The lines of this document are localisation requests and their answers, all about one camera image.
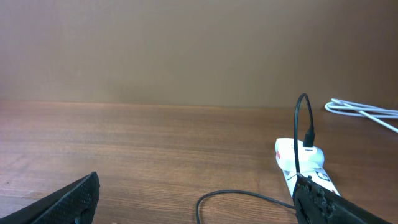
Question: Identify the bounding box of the white charger adapter plug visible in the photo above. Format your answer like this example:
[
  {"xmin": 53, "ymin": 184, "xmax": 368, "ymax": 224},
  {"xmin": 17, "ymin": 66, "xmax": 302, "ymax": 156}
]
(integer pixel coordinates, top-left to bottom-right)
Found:
[{"xmin": 276, "ymin": 145, "xmax": 325, "ymax": 172}]

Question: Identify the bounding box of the white power strip cord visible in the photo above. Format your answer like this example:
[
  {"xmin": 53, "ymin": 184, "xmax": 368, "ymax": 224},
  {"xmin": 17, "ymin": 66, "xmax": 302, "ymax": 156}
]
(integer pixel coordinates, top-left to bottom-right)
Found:
[{"xmin": 324, "ymin": 98, "xmax": 398, "ymax": 134}]

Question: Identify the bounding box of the black USB charging cable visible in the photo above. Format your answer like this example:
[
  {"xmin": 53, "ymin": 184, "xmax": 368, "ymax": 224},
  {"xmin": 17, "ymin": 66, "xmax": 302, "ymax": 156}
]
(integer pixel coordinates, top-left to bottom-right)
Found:
[{"xmin": 195, "ymin": 93, "xmax": 317, "ymax": 224}]

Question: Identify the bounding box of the white power strip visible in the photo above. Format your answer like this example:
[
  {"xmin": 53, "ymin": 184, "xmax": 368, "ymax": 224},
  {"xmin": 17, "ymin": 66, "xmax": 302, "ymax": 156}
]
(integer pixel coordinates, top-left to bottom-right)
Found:
[{"xmin": 274, "ymin": 138, "xmax": 341, "ymax": 200}]

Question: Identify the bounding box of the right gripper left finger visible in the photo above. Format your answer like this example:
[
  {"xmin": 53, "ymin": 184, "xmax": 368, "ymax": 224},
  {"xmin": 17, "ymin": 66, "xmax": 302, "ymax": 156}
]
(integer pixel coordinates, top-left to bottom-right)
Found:
[{"xmin": 1, "ymin": 172, "xmax": 100, "ymax": 224}]

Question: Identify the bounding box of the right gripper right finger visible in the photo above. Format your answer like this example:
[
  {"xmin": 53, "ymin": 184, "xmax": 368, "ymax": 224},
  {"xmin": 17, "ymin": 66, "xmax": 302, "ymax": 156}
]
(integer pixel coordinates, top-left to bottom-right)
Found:
[{"xmin": 293, "ymin": 174, "xmax": 390, "ymax": 224}]

